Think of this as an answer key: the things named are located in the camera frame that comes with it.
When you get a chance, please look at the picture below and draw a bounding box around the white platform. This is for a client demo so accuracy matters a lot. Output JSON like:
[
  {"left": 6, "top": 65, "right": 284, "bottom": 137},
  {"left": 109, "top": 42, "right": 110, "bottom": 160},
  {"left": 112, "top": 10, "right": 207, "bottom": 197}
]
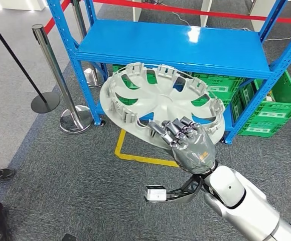
[{"left": 0, "top": 0, "right": 48, "bottom": 11}]

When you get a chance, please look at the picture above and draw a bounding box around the black stanchion post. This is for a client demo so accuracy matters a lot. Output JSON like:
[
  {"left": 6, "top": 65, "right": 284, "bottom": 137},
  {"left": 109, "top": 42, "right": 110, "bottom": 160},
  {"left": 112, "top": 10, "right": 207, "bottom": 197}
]
[{"left": 0, "top": 12, "right": 60, "bottom": 114}]

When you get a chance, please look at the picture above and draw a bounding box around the folded green crate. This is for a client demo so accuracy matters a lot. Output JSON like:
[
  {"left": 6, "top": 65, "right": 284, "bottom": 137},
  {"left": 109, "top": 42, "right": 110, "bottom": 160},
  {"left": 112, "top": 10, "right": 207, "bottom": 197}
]
[{"left": 230, "top": 81, "right": 256, "bottom": 124}]

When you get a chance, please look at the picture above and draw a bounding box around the short red barrier belt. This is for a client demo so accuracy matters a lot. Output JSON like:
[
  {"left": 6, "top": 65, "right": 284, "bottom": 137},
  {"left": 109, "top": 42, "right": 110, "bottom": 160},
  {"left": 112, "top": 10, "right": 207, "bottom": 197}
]
[{"left": 44, "top": 0, "right": 71, "bottom": 36}]

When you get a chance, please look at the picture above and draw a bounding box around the chrome stanchion post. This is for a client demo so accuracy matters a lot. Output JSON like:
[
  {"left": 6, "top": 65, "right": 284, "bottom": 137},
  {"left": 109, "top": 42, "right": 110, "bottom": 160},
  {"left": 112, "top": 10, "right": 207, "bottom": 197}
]
[
  {"left": 71, "top": 0, "right": 106, "bottom": 89},
  {"left": 32, "top": 24, "right": 94, "bottom": 135}
]

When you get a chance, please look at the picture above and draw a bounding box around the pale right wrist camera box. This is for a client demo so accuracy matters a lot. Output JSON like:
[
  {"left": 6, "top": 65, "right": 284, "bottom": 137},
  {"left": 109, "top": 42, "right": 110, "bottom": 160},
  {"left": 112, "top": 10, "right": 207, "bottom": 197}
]
[{"left": 144, "top": 185, "right": 167, "bottom": 202}]

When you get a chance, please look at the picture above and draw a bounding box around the person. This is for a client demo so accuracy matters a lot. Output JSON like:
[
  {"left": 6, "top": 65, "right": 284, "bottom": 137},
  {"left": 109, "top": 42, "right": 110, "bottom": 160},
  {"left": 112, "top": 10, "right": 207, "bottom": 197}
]
[{"left": 0, "top": 153, "right": 16, "bottom": 241}]

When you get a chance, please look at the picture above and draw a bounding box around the long red barrier belt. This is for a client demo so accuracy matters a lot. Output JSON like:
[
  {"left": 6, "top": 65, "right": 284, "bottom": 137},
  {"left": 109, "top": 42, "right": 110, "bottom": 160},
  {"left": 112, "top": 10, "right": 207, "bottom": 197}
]
[{"left": 93, "top": 0, "right": 291, "bottom": 26}]

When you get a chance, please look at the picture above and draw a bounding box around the white floor cable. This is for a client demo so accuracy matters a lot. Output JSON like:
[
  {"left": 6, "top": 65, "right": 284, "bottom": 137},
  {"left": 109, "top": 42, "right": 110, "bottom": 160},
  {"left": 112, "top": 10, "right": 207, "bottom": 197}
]
[{"left": 170, "top": 12, "right": 291, "bottom": 42}]

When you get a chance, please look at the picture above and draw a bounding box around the grey plastic wheel cover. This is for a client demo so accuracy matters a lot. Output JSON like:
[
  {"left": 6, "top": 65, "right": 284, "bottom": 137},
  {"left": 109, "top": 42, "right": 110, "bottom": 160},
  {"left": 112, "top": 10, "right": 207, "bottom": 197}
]
[{"left": 100, "top": 62, "right": 226, "bottom": 150}]

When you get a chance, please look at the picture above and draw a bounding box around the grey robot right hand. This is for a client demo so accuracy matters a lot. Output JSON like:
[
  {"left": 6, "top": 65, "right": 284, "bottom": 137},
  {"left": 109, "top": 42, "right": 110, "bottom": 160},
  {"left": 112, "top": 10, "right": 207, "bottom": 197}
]
[{"left": 148, "top": 116, "right": 217, "bottom": 175}]

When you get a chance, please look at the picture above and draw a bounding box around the blue metal shelf rack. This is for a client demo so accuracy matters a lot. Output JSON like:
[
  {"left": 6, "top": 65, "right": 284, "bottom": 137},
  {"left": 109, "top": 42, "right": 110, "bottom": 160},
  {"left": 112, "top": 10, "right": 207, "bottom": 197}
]
[{"left": 46, "top": 0, "right": 291, "bottom": 144}]

